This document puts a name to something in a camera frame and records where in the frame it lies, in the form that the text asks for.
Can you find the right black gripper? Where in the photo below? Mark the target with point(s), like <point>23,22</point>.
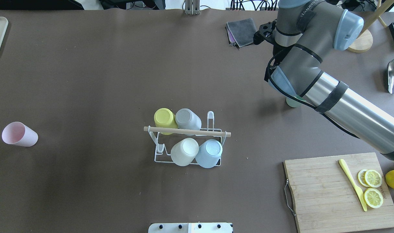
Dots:
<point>277,50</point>

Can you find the mint green cup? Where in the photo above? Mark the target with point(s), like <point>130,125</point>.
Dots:
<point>293,103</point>

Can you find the pink cup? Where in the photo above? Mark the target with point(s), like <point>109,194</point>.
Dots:
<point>17,133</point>

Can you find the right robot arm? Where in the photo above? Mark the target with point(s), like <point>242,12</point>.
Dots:
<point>304,32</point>

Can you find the grey cup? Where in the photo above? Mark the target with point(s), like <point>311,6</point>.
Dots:
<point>187,119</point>

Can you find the yellow cup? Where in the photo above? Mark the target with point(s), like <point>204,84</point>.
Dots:
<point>164,118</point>

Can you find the light blue cup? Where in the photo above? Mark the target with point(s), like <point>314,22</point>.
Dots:
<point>209,153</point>

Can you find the cream white cup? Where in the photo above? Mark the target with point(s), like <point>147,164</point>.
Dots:
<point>184,152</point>

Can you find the grey folded cloth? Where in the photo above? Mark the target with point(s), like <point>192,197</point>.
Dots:
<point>240,33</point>

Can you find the wooden mug tree stand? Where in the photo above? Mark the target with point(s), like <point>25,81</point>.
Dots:
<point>365,39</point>

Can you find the lemon slice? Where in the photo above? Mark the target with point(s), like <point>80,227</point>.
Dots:
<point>373,178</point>
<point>373,197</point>
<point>361,177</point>

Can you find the yellow plastic knife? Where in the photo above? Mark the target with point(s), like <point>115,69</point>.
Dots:
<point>359,192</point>

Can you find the white wire cup holder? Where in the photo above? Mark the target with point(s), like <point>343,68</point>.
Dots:
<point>162,153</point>

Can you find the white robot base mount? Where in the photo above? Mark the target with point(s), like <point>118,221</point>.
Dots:
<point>198,227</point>

